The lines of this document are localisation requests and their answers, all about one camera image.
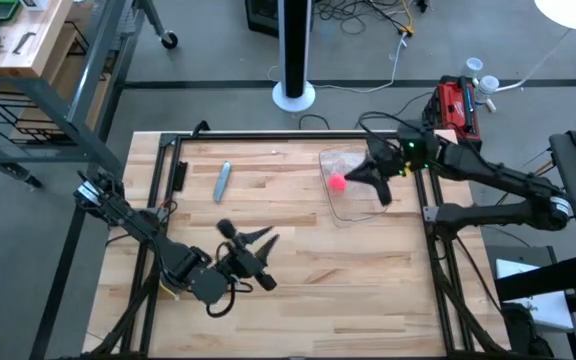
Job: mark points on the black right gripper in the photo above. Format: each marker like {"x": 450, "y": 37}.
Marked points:
{"x": 403, "y": 150}

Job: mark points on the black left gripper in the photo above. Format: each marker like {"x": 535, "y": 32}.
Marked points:
{"x": 243, "y": 260}

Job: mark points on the pink bandage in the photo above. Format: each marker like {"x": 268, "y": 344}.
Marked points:
{"x": 337, "y": 183}

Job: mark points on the clear plastic bag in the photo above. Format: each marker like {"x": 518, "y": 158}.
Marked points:
{"x": 343, "y": 160}

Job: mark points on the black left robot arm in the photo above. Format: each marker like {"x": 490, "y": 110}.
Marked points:
{"x": 168, "y": 250}

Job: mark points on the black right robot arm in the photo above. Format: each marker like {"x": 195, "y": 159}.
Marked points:
{"x": 498, "y": 177}

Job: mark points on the clear plastic bin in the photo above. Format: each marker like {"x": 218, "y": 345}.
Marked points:
{"x": 353, "y": 205}

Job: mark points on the silver utility knife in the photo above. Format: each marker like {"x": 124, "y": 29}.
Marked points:
{"x": 222, "y": 181}

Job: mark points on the red tool bag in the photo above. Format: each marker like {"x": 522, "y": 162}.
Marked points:
{"x": 450, "y": 107}

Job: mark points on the white plastic jar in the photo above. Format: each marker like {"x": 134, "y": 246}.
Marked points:
{"x": 488, "y": 87}
{"x": 473, "y": 67}

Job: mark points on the black white tower fan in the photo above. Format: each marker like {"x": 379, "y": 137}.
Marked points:
{"x": 293, "y": 50}

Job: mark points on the black bar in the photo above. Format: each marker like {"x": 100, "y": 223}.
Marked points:
{"x": 543, "y": 280}

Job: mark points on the black box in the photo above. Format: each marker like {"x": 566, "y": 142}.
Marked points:
{"x": 260, "y": 15}

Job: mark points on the black bag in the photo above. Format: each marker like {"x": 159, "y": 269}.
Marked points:
{"x": 523, "y": 330}

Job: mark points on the white panel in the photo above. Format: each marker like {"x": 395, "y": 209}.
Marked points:
{"x": 543, "y": 312}

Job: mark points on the black caster wheel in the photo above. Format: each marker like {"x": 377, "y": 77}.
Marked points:
{"x": 169, "y": 41}

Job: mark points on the white lamp shade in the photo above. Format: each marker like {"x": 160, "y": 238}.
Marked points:
{"x": 573, "y": 12}

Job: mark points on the small white box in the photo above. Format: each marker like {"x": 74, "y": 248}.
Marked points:
{"x": 33, "y": 4}

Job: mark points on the small black bracket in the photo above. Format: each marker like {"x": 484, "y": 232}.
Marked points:
{"x": 180, "y": 177}

